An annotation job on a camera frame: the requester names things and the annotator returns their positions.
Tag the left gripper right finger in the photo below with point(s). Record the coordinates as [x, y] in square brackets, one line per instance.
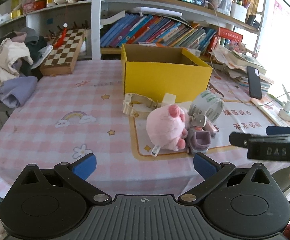
[215, 175]

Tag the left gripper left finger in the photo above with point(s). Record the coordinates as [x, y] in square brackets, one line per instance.
[73, 176]

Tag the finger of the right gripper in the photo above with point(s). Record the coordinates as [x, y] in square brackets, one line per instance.
[277, 130]
[240, 139]

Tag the purple grey toy car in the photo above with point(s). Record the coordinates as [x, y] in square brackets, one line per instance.
[198, 140]

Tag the pink rectangular eraser case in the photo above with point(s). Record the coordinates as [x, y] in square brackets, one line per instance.
[211, 128]

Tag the white plug charger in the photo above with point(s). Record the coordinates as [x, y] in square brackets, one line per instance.
[198, 120]

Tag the clear tape roll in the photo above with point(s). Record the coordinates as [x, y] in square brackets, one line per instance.
[208, 104]

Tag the pink plush pig toy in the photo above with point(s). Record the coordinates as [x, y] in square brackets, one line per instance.
[167, 127]

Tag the white cube charger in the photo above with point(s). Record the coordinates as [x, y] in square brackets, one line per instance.
[168, 99]

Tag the white power strip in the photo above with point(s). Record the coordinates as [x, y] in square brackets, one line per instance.
[284, 113]

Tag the black smartphone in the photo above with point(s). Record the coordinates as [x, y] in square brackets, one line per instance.
[255, 90]

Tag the stack of papers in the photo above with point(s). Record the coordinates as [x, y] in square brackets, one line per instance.
[238, 63]

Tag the yellow cardboard box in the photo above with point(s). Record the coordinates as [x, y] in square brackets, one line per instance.
[154, 71]

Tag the wooden chess board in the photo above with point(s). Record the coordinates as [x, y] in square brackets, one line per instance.
[62, 59]

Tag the red toy stick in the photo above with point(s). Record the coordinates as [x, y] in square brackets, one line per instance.
[61, 38]

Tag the pile of clothes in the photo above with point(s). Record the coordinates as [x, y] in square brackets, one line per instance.
[20, 53]

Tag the row of leaning books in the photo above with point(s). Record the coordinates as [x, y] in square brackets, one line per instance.
[156, 30]

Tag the white shelf post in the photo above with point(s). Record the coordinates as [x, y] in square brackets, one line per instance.
[95, 29]

